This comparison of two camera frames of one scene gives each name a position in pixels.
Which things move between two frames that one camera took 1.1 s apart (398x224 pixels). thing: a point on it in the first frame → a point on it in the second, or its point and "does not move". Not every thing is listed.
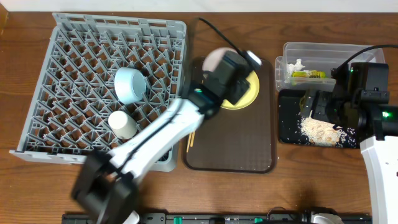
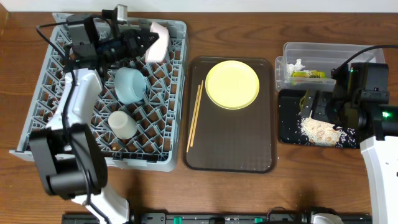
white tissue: (296, 66) does not move
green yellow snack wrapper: (310, 73) does not move
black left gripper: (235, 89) → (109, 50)
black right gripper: (308, 101) does not move
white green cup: (122, 126) does not move
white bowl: (213, 57) → (157, 51)
